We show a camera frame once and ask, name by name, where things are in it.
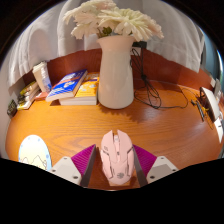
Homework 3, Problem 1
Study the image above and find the white ceramic vase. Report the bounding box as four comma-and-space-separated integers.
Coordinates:
96, 35, 136, 110

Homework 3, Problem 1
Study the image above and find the round cartoon print mouse pad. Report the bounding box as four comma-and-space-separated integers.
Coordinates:
18, 134, 53, 172

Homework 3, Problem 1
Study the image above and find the small clear bottle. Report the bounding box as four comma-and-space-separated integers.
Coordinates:
43, 73, 53, 92

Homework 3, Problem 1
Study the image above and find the white laptop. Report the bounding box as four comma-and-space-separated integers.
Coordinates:
199, 86, 223, 124

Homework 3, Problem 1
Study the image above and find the pink computer mouse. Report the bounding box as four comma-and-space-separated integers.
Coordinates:
99, 129, 136, 186

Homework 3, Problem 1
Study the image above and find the yellow and black book stack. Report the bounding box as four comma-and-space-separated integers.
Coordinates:
16, 80, 41, 111

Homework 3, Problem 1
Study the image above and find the white paper sheet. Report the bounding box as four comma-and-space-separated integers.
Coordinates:
213, 118, 224, 144

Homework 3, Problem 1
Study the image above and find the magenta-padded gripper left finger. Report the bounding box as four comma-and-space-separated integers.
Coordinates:
49, 143, 98, 188

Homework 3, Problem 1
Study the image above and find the window with dark frame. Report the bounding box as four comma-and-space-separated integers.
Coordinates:
199, 33, 224, 81

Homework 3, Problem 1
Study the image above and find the black cable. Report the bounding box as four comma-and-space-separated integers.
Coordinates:
130, 41, 189, 110

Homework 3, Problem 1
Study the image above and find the white cylindrical container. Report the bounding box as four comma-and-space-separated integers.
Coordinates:
32, 60, 53, 94

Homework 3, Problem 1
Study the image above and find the white pleated curtain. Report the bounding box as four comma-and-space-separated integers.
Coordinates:
6, 0, 206, 88

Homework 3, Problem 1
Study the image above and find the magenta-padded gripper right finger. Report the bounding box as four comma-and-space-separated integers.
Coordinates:
132, 144, 179, 188

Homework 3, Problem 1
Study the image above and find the thin red book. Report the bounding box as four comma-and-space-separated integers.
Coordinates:
34, 91, 50, 102

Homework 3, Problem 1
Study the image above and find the blue book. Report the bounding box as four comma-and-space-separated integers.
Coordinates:
45, 69, 89, 103

